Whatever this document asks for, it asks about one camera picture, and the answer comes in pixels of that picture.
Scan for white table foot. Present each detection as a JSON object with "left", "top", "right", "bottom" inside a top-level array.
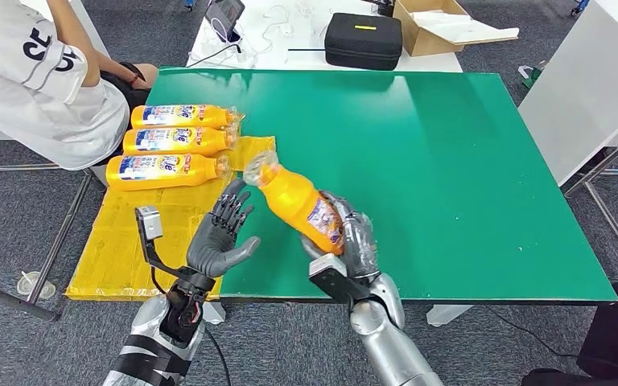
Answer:
[
  {"left": 425, "top": 303, "right": 474, "bottom": 327},
  {"left": 202, "top": 302, "right": 226, "bottom": 326}
]

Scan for white table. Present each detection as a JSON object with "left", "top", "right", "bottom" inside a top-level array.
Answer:
[{"left": 186, "top": 0, "right": 464, "bottom": 74}]

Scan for tablet on stand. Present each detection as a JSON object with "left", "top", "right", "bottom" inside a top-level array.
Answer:
[{"left": 204, "top": 0, "right": 246, "bottom": 45}]

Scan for yellow taped mat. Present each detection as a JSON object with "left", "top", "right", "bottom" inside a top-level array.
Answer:
[{"left": 64, "top": 109, "right": 278, "bottom": 303}]

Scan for black power cable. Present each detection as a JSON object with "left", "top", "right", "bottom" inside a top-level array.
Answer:
[{"left": 186, "top": 43, "right": 243, "bottom": 70}]

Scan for person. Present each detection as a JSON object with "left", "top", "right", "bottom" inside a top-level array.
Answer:
[{"left": 0, "top": 0, "right": 159, "bottom": 171}]

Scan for cardboard box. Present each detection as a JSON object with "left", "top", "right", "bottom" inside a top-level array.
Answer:
[{"left": 392, "top": 0, "right": 520, "bottom": 58}]

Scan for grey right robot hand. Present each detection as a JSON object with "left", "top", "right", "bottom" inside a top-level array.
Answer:
[{"left": 299, "top": 191, "right": 382, "bottom": 282}]

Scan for metal chair frame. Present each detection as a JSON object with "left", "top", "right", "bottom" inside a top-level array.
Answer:
[{"left": 0, "top": 163, "right": 102, "bottom": 323}]

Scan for black tool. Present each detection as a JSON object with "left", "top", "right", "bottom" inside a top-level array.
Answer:
[{"left": 356, "top": 0, "right": 395, "bottom": 18}]

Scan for orange detergent bottle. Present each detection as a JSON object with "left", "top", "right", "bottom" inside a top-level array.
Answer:
[
  {"left": 122, "top": 126, "right": 240, "bottom": 158},
  {"left": 130, "top": 104, "right": 241, "bottom": 130},
  {"left": 105, "top": 153, "right": 231, "bottom": 193},
  {"left": 242, "top": 150, "right": 345, "bottom": 257}
]

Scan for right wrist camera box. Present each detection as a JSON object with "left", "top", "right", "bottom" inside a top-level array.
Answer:
[{"left": 308, "top": 253, "right": 374, "bottom": 305}]

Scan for small green object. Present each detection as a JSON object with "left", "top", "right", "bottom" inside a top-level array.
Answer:
[{"left": 517, "top": 61, "right": 545, "bottom": 91}]

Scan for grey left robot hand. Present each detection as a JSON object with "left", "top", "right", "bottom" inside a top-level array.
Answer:
[{"left": 186, "top": 179, "right": 262, "bottom": 280}]

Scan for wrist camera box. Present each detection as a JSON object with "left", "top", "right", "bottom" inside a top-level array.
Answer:
[
  {"left": 308, "top": 253, "right": 374, "bottom": 305},
  {"left": 134, "top": 206, "right": 164, "bottom": 242}
]

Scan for clear plastic cup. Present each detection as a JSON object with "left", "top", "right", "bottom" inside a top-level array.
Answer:
[{"left": 15, "top": 271, "right": 57, "bottom": 301}]

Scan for large white cabinet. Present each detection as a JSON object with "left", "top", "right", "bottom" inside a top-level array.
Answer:
[{"left": 517, "top": 0, "right": 618, "bottom": 187}]

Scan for metal table frame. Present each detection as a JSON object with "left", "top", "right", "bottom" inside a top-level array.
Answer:
[{"left": 560, "top": 119, "right": 618, "bottom": 289}]

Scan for white foam sheet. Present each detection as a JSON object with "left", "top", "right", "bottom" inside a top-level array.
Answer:
[{"left": 411, "top": 10, "right": 520, "bottom": 47}]

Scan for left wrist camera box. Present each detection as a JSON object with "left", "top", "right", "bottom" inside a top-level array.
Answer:
[{"left": 134, "top": 206, "right": 164, "bottom": 242}]

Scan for black carrying case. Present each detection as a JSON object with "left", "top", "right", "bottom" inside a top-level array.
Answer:
[{"left": 323, "top": 12, "right": 403, "bottom": 72}]

